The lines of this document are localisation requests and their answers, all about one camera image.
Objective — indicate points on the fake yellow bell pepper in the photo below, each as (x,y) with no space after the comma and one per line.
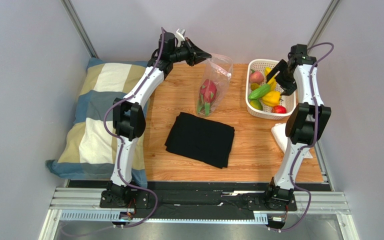
(272,98)

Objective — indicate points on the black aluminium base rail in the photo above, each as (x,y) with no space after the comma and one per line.
(193,202)

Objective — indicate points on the fake pink dragon fruit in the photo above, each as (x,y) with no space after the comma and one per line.
(207,96)

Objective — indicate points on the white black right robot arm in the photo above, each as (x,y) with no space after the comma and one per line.
(305,125)

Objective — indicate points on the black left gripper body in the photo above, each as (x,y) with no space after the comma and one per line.
(189,53)

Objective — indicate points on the folded black cloth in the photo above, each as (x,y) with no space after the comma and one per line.
(201,139)

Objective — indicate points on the fake green cucumber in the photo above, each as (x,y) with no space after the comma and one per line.
(259,92)

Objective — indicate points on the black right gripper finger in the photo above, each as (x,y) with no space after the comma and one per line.
(282,69)
(288,89)

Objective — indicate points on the fake peach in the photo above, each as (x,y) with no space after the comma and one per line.
(256,77)

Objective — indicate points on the striped blue beige pillow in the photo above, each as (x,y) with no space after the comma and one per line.
(90,152)

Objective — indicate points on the fake green yellow mango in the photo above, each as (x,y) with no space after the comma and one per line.
(256,105)

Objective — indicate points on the clear zip top bag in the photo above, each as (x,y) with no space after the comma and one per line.
(215,83)

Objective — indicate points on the fake yellow bananas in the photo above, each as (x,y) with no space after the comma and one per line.
(272,82)

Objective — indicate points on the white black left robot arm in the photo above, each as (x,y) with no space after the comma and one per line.
(128,116)

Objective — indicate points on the white perforated plastic basket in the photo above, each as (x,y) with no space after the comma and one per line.
(289,102)

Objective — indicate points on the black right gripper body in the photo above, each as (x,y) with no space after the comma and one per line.
(285,77)

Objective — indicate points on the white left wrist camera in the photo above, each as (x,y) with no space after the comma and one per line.
(180,34)

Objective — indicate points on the fake red strawberry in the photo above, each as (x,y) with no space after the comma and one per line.
(279,109)

